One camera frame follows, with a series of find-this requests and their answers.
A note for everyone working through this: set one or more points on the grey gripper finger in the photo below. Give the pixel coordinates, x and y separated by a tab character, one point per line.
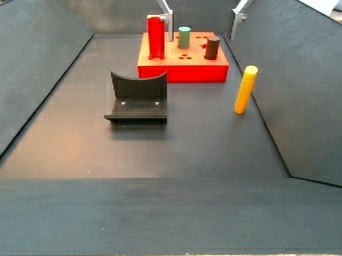
240	16
169	18

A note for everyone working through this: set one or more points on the yellow oval peg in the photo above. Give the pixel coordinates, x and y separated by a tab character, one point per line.
246	89

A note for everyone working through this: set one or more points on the red shape sorter board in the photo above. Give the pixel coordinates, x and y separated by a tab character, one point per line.
184	64

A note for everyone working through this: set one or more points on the tall red peg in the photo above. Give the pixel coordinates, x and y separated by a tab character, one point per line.
155	30

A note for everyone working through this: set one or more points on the green cylinder peg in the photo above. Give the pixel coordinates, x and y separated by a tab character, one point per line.
184	37

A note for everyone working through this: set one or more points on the brown hexagonal peg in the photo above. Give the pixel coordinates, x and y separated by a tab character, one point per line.
212	48

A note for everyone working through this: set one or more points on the black curved holder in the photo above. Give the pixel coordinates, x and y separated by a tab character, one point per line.
141	98

